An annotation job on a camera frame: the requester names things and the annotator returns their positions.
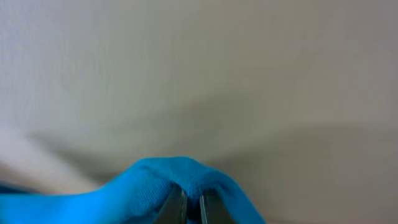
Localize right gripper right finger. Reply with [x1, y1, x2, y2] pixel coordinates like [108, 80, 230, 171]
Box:
[200, 189, 236, 224]

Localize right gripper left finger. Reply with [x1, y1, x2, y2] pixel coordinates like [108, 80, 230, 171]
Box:
[152, 185, 188, 224]

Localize blue polo shirt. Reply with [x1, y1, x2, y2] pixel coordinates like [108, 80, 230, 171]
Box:
[1, 157, 265, 223]

